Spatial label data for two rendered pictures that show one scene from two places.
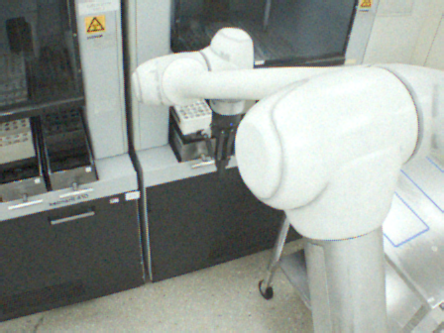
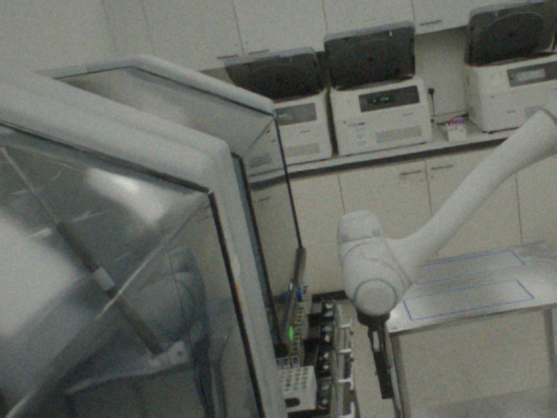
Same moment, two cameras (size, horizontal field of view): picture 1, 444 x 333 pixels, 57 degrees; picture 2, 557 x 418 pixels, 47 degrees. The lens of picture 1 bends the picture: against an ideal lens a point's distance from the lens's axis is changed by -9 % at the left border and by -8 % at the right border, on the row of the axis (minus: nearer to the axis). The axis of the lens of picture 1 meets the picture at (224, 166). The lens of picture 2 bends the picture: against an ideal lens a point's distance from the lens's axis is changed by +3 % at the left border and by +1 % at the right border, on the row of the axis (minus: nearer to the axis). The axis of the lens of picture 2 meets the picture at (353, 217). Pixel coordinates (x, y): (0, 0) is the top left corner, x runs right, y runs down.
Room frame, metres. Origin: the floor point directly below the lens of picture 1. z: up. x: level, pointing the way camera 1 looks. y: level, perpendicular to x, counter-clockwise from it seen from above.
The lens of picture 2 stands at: (0.31, 1.10, 1.60)
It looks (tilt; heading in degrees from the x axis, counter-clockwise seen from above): 17 degrees down; 300
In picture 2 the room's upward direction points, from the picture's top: 10 degrees counter-clockwise
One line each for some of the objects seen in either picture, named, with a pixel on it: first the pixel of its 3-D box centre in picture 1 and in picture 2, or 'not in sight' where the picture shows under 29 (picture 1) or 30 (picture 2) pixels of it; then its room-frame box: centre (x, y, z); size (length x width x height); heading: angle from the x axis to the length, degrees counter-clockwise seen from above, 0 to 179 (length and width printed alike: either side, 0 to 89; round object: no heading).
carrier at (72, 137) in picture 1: (64, 139); not in sight; (0.92, 0.47, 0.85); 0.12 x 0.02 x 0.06; 118
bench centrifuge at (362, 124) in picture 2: not in sight; (375, 87); (1.99, -2.36, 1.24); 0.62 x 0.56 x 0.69; 118
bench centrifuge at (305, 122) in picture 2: not in sight; (281, 105); (2.51, -2.09, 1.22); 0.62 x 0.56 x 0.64; 116
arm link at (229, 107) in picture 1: (227, 98); not in sight; (0.92, 0.01, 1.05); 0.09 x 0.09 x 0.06
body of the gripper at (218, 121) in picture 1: (225, 121); (375, 321); (0.92, 0.01, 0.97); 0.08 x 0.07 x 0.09; 113
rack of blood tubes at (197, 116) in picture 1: (182, 100); (250, 398); (1.20, 0.16, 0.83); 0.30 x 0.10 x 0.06; 28
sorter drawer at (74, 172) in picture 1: (59, 113); not in sight; (1.13, 0.58, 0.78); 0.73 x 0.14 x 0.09; 28
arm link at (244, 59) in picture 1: (226, 61); (362, 248); (0.92, 0.02, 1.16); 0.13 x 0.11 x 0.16; 122
